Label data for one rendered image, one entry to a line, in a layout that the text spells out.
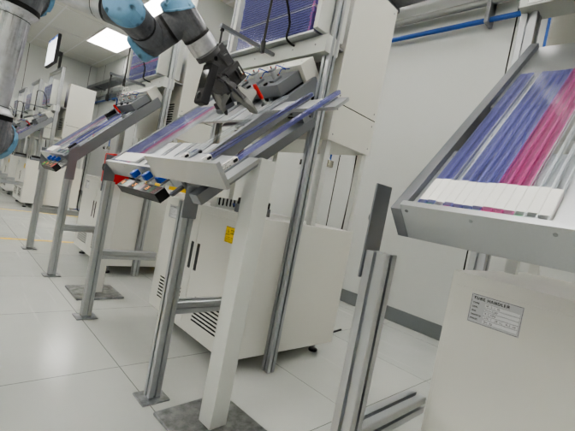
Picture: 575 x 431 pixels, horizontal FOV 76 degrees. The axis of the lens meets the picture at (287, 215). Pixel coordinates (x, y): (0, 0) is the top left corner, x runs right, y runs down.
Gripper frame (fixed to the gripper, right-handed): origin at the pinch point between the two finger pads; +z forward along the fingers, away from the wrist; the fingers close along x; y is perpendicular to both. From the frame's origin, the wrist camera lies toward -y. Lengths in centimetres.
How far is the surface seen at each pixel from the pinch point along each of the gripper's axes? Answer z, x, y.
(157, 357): 38, 8, -69
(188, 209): 12.2, 8.0, -29.5
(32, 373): 26, 39, -95
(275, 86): 9.8, 16.1, 31.0
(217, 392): 46, -14, -66
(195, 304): 37, 8, -50
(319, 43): 8, 10, 56
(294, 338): 95, 10, -33
